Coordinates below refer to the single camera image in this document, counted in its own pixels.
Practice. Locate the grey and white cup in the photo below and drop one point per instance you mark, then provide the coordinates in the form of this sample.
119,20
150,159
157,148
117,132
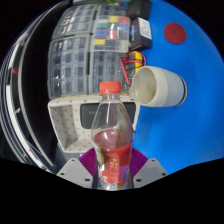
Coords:
160,86

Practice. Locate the clear bottle with red cap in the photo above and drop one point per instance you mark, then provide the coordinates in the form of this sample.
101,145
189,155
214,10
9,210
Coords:
111,133

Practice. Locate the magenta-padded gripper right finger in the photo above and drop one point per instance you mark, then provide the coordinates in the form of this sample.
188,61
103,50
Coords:
150,171

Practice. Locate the black workbench shelf unit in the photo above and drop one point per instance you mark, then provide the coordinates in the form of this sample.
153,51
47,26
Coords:
33,83

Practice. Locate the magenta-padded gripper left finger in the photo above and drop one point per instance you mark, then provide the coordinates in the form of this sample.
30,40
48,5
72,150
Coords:
74,173

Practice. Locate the black rectangular speaker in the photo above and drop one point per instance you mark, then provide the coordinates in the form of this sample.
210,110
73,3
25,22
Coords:
87,116

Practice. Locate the clear compartment box coloured parts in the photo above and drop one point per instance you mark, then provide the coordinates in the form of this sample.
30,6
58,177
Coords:
110,33

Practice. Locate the flat round red coaster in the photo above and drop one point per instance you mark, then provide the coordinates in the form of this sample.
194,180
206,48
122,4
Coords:
175,33

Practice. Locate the black flat case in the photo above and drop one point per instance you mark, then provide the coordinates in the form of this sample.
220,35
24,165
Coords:
139,8

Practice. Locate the white pegboard tray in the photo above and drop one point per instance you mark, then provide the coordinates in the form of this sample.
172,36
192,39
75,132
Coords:
65,126

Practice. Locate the yellow multimeter with red leads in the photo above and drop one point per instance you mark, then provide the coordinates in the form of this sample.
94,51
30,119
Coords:
136,60

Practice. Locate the black box with white label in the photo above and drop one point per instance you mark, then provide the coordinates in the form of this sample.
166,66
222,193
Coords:
140,33

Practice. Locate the grey parts drawer cabinet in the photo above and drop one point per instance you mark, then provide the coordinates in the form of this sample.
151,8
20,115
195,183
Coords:
75,21
111,9
68,68
105,66

